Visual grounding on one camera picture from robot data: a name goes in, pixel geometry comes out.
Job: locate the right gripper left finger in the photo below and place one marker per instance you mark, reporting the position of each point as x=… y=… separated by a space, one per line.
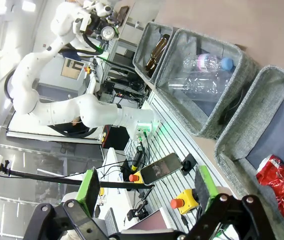
x=89 y=192

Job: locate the brown glass bottle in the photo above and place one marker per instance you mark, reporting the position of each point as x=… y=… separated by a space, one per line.
x=157 y=55

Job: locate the metal equipment rack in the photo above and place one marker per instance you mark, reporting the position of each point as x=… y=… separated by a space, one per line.
x=124 y=80

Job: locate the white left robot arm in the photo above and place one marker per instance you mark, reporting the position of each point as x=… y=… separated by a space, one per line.
x=57 y=112

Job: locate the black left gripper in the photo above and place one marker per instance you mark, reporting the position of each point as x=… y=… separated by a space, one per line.
x=96 y=23

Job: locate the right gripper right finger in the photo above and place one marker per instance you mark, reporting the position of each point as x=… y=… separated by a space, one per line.
x=205 y=190

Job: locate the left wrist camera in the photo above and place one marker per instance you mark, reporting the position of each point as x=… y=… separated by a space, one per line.
x=104 y=9

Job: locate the large yellow emergency stop button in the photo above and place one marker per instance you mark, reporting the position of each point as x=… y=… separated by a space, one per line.
x=188 y=202

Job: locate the black smartphone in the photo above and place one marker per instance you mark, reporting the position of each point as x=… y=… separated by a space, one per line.
x=160 y=168

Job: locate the small yellow emergency stop button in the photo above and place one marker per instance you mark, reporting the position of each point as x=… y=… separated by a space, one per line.
x=137 y=177

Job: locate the small red stop switch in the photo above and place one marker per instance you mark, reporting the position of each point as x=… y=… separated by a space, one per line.
x=88 y=70

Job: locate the grey fabric basket labelled Bottle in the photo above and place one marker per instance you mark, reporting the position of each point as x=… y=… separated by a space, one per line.
x=142 y=50

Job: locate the crushed red can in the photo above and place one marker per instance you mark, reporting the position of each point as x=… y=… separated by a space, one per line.
x=279 y=185

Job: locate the grey keyboard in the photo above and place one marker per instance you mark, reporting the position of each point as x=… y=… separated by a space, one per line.
x=111 y=220

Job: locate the grey fabric basket labelled Plastic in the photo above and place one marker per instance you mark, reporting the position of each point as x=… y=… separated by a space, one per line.
x=207 y=120

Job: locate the slotted aluminium table frame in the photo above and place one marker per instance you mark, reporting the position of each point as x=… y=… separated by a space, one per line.
x=167 y=192

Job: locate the grey fabric basket labelled Can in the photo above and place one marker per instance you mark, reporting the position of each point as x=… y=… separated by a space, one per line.
x=232 y=140

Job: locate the silver topped drink can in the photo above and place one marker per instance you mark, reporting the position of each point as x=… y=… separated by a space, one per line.
x=107 y=33

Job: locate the black and red control box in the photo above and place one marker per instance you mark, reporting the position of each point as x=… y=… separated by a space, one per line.
x=114 y=137

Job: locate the pink labelled plastic bottle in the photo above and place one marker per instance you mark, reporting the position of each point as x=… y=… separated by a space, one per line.
x=207 y=62

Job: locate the small black clamp stand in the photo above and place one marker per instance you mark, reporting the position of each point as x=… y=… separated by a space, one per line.
x=138 y=211

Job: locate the black phone holder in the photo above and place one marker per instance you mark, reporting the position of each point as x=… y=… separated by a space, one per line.
x=189 y=163

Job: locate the clear unlabelled plastic bottle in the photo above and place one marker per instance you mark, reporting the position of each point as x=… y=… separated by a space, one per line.
x=202 y=86

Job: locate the small brown box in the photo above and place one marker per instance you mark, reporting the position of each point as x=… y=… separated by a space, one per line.
x=123 y=13

